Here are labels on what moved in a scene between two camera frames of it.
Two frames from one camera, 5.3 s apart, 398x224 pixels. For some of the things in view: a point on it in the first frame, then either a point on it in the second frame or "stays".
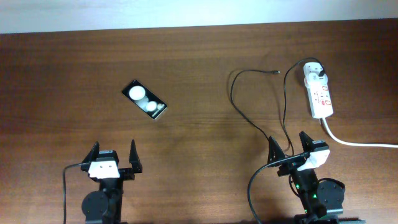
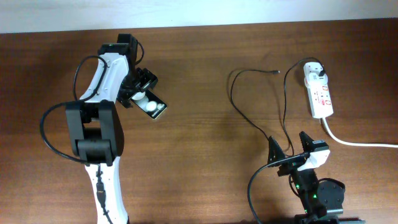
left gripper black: (129, 173) to (148, 79)
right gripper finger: (275, 151) stays
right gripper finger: (306, 142) stays
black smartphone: (144, 99) stays
